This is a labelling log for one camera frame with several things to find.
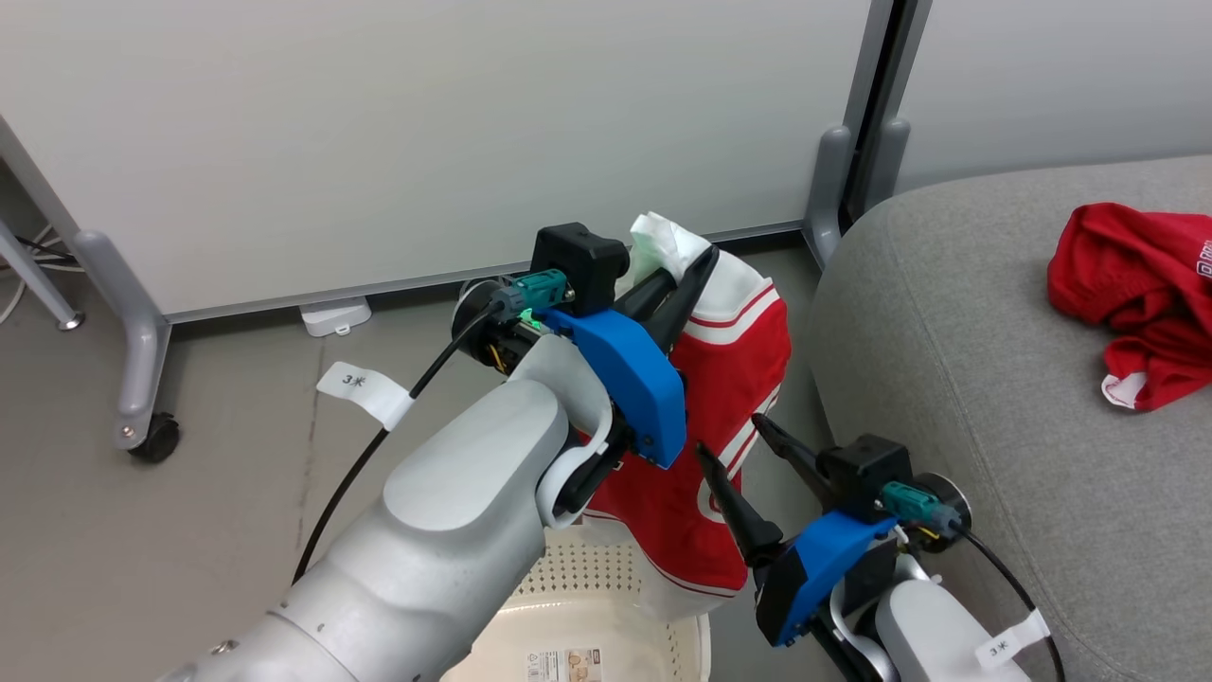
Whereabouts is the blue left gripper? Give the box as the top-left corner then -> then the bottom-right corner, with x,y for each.
539,244 -> 721,471

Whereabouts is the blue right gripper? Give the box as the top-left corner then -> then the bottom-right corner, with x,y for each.
697,413 -> 899,651

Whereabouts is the red jersey with white stripes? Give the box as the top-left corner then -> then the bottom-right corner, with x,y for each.
574,211 -> 793,619

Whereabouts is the plain red shirt white print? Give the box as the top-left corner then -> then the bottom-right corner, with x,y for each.
1047,202 -> 1212,412

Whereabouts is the grey fabric sofa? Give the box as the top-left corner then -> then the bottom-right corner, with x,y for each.
807,155 -> 1212,682

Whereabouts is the short grey partition foot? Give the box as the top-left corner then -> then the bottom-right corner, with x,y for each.
802,125 -> 854,270

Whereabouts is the white laundry basket brown rim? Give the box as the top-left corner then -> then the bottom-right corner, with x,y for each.
439,524 -> 713,682

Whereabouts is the grey foot of light panel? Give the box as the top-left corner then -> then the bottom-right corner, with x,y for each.
857,117 -> 912,224

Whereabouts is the paper sticker in basket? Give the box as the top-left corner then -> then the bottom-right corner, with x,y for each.
525,648 -> 604,682

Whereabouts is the white power adapter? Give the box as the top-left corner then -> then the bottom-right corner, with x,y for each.
299,296 -> 373,339

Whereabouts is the light grey partition panel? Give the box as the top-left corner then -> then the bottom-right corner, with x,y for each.
895,0 -> 1212,196

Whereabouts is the black caster wheel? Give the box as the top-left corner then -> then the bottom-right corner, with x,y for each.
127,411 -> 182,465

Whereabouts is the grey partition foot with caster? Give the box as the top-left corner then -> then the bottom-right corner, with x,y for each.
74,229 -> 172,452

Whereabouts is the grey metal table leg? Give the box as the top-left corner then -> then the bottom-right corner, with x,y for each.
0,218 -> 85,332

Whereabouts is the teal left camera connector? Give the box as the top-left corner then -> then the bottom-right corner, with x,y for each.
490,269 -> 570,321

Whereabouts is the teal camera connector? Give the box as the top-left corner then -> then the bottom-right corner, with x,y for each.
880,480 -> 963,539
490,269 -> 570,321

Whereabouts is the teal right camera connector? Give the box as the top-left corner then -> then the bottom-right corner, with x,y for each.
880,480 -> 963,539

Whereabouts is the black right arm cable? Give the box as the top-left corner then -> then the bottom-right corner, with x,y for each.
954,524 -> 1068,682

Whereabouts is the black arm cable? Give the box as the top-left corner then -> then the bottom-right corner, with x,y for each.
291,300 -> 508,584
954,524 -> 1068,682

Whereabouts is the white cable label tag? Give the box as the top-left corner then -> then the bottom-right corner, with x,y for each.
316,361 -> 416,431
974,609 -> 1053,671

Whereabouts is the white partition panel grey frame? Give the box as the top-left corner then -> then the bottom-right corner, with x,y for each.
0,0 -> 899,325

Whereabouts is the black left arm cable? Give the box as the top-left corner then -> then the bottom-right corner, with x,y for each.
291,300 -> 508,584

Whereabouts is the black floor cable bundle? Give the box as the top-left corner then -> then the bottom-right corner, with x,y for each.
14,235 -> 79,268

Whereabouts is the white floor cable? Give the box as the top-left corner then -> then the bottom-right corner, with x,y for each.
0,225 -> 58,325

